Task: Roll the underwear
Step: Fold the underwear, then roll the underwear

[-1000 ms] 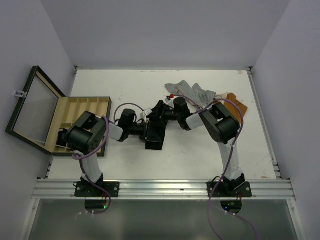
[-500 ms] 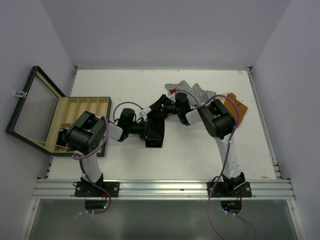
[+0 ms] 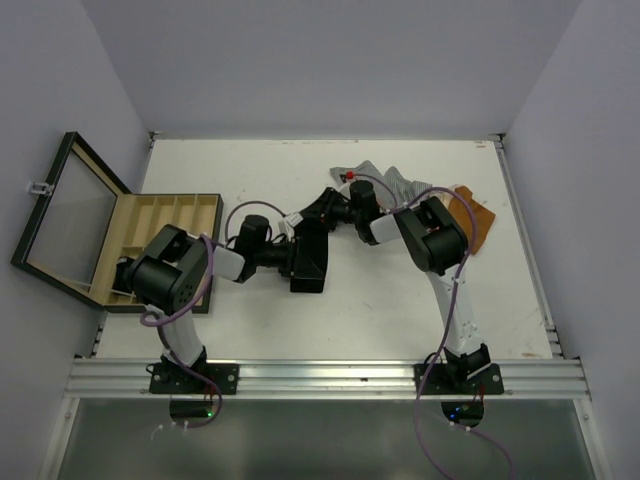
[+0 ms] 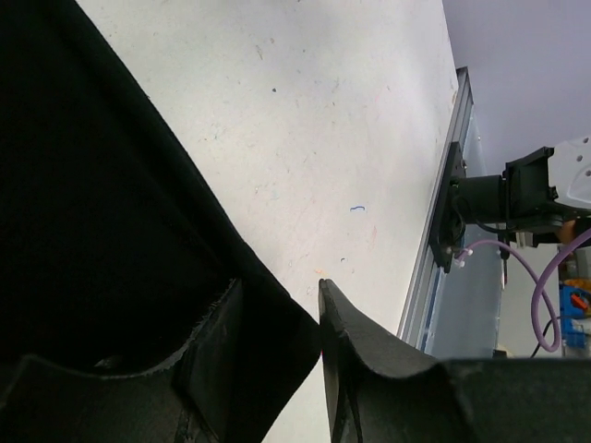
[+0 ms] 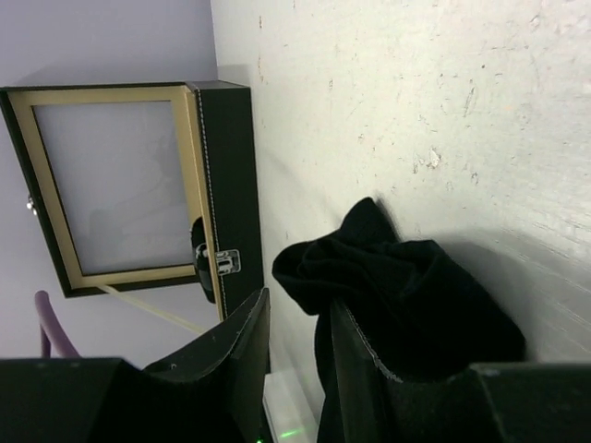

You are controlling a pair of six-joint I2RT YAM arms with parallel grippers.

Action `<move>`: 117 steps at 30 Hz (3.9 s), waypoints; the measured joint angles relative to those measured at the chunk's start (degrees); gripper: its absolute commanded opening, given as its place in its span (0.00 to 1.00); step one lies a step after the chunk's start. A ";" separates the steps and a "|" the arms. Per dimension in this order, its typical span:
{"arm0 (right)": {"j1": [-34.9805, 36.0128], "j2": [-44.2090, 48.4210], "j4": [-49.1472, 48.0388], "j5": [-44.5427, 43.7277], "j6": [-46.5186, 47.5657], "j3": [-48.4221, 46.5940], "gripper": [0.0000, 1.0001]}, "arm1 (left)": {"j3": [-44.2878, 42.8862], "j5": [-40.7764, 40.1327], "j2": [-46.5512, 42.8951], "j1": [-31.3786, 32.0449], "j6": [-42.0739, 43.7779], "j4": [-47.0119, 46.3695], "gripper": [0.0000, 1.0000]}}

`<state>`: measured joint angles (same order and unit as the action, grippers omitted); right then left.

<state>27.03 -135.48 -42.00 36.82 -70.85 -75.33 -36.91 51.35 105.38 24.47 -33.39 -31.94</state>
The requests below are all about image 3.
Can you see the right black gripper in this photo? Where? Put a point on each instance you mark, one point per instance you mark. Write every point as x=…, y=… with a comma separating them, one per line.
x=326, y=211

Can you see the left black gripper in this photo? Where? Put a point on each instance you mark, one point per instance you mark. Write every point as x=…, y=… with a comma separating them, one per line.
x=289, y=266

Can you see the black underwear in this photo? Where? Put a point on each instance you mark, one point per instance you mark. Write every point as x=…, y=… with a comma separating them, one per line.
x=311, y=252
x=120, y=285

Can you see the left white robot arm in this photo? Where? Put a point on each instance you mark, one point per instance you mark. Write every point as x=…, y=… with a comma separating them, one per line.
x=175, y=270

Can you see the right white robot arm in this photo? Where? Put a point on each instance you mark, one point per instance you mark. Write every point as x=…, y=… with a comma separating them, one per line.
x=439, y=231

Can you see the grey striped underwear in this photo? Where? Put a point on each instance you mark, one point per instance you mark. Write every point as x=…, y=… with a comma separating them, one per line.
x=391, y=187

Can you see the orange underwear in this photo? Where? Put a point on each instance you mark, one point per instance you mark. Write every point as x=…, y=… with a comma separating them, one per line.
x=484, y=218

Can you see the rolled black underwear in box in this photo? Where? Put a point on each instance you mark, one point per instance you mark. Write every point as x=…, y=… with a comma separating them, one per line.
x=120, y=285

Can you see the wooden compartment organizer box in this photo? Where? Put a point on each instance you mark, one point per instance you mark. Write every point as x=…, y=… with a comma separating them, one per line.
x=136, y=221

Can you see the glass box lid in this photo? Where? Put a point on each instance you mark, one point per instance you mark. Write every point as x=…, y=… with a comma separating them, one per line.
x=64, y=233

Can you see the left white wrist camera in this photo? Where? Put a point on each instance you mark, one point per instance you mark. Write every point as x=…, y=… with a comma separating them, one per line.
x=288, y=223

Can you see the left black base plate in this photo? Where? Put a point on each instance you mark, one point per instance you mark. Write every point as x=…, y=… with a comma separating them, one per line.
x=169, y=379

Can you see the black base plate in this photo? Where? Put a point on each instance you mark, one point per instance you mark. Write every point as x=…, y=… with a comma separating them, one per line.
x=169, y=379
x=432, y=377

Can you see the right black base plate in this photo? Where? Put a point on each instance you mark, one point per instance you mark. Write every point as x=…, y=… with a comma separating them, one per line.
x=432, y=377

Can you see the aluminium mounting rail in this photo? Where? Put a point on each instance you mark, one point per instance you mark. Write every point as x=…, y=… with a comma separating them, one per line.
x=330, y=380

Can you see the white wall latch clip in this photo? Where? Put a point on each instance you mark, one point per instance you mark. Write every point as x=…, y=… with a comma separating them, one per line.
x=40, y=188

